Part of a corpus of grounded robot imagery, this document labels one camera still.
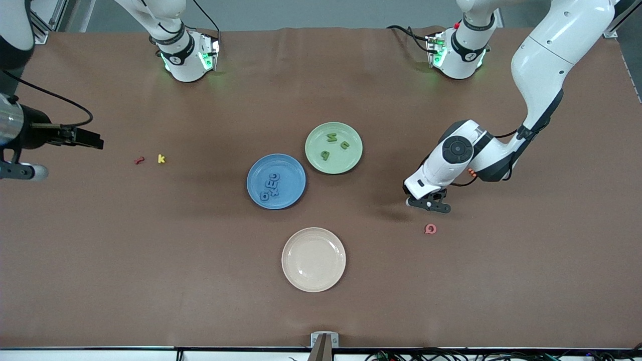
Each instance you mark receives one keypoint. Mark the blue plate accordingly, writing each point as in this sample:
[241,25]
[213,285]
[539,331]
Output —
[291,190]

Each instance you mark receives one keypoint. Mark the aluminium frame post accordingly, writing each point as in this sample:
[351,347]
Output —
[609,32]
[42,30]

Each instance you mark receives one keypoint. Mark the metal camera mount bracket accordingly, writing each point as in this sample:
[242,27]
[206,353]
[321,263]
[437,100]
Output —
[324,346]

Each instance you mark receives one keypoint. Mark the white table edge rail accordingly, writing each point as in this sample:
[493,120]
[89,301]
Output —
[75,356]

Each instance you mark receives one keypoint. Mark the green plate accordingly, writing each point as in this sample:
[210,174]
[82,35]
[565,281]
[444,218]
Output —
[346,160]

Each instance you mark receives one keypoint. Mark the brown table cover sheet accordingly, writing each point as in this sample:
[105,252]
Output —
[321,311]

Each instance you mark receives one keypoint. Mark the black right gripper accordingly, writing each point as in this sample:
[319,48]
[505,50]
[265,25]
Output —
[34,133]

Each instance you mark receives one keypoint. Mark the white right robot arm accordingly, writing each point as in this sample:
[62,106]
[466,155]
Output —
[180,55]

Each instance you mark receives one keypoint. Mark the pink letter Q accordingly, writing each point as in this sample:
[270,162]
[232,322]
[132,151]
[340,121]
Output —
[426,229]

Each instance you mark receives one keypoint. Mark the blue letter G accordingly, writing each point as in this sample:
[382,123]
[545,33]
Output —
[271,176]

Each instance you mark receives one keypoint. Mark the beige plate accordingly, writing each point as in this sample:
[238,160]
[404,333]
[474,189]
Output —
[314,259]

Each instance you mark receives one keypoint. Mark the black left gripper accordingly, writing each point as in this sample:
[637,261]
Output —
[437,196]

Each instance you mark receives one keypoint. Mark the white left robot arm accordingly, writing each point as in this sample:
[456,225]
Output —
[551,45]

